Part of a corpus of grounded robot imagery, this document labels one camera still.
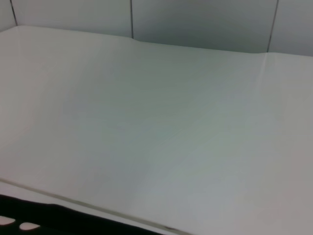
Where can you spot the black t-shirt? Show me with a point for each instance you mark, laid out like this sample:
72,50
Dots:
61,218

